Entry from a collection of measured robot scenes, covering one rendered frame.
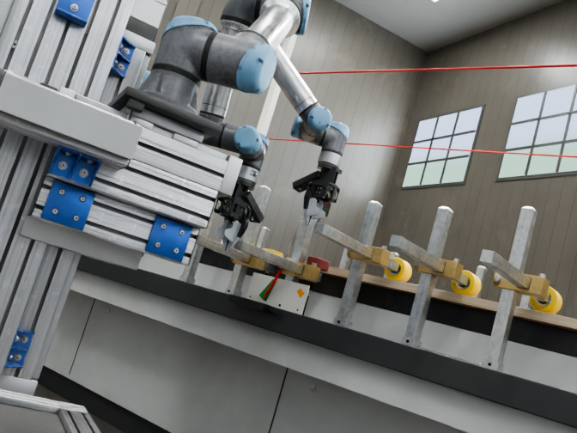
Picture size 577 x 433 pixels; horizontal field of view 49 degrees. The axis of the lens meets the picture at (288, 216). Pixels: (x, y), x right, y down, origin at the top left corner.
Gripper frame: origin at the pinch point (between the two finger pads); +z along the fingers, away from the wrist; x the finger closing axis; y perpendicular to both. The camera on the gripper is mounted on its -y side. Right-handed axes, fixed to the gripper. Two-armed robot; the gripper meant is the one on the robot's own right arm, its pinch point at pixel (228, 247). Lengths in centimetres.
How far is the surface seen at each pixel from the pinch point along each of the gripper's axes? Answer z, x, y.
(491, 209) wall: -205, -208, -667
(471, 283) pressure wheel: -11, 53, -54
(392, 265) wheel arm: -12, 27, -50
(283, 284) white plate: 4.3, -4.9, -36.1
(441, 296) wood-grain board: -5, 45, -53
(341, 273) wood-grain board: -6, 5, -53
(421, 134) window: -342, -393, -749
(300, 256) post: -6.7, -2.2, -37.1
